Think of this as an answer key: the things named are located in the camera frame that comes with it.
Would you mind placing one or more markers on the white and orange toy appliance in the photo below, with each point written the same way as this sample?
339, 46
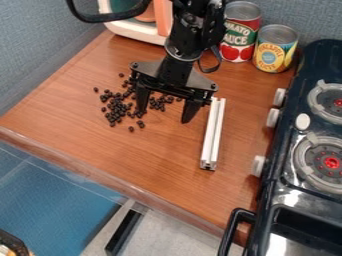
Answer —
138, 23

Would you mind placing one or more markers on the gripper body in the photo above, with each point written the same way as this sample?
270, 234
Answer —
171, 75

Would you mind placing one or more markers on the red tomato sauce can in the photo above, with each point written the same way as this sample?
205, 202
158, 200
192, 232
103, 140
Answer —
239, 33

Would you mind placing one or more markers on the pile of black bits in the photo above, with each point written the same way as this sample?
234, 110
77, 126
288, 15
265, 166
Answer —
116, 106

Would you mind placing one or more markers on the toy stove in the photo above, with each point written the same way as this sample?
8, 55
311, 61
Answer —
298, 160

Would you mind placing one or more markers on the yellow pineapple can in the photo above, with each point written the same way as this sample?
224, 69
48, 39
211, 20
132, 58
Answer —
274, 49

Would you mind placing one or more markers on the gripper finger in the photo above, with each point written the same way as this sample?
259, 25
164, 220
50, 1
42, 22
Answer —
191, 110
142, 98

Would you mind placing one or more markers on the white bar tool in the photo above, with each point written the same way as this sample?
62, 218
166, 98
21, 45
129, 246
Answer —
214, 133

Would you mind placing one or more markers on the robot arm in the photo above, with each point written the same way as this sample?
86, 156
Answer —
196, 26

